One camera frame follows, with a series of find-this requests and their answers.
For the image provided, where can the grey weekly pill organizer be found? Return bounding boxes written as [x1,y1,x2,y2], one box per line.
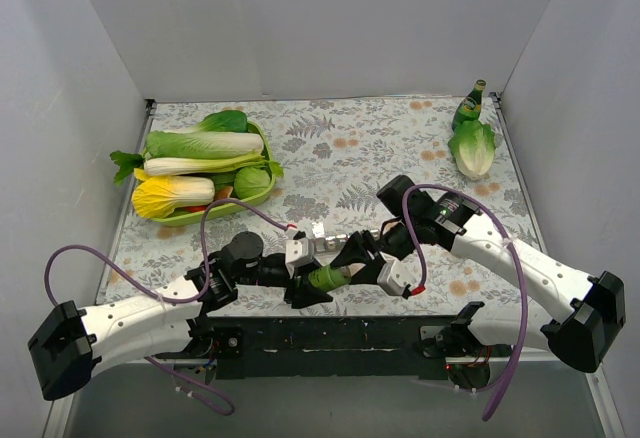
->
[310,222,380,255]

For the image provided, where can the green pill bottle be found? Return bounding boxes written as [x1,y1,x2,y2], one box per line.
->
[307,265,353,293]

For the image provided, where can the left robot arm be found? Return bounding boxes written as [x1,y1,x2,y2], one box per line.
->
[28,230,327,401]

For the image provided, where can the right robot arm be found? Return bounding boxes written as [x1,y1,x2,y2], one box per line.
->
[330,175,626,373]

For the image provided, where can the round green cabbage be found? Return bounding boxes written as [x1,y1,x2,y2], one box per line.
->
[234,167,271,200]

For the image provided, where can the green plastic tray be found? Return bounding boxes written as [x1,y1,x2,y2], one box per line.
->
[149,120,276,228]

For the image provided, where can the green lettuce head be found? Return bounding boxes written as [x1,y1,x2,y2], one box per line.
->
[448,120,496,180]

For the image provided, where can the yellow cabbage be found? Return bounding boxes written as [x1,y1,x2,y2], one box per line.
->
[131,176,215,219]

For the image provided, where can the green glass bottle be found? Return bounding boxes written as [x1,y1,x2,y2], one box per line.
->
[451,79,486,131]

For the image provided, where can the dark green leafy vegetable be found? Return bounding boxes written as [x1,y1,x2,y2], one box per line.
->
[194,110,248,133]

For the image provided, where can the green napa cabbage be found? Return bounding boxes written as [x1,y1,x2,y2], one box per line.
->
[145,131,264,159]

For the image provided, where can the white stalk bok choy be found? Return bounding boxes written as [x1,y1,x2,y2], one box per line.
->
[109,151,267,185]

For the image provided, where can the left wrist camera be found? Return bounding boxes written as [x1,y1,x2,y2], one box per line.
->
[285,238,314,267]

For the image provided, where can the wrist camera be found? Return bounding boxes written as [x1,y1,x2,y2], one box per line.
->
[376,253,426,299]
[285,238,314,267]

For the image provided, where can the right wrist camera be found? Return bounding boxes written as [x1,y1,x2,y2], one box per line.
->
[376,253,426,299]

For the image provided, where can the aluminium frame rail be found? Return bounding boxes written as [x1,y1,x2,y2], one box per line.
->
[64,320,599,374]

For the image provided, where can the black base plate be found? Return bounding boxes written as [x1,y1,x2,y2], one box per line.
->
[154,315,514,382]

